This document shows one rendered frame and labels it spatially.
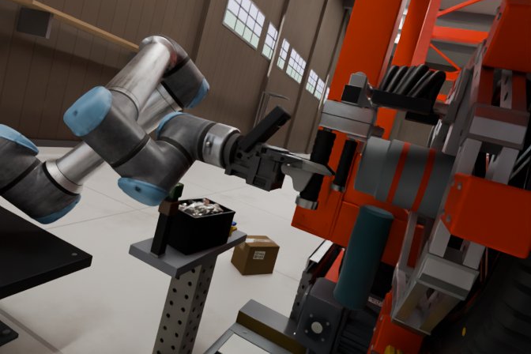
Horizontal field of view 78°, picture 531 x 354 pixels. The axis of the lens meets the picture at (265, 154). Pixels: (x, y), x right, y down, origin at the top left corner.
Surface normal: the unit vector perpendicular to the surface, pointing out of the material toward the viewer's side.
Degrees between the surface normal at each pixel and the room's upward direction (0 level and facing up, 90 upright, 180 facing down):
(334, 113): 90
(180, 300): 90
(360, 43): 90
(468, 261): 90
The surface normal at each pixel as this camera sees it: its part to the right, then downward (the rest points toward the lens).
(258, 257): 0.53, 0.22
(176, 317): -0.38, -0.01
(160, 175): 0.71, -0.07
